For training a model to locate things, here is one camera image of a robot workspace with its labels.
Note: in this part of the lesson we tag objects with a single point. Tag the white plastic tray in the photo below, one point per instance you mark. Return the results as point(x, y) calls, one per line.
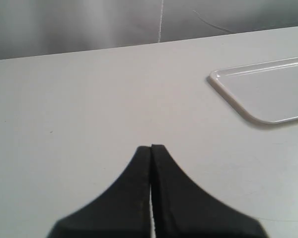
point(265, 92)

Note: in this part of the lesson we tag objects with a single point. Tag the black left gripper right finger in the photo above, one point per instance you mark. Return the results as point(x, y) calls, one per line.
point(181, 209)

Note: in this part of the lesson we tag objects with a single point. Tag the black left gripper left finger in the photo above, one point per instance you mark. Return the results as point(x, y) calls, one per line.
point(122, 211)

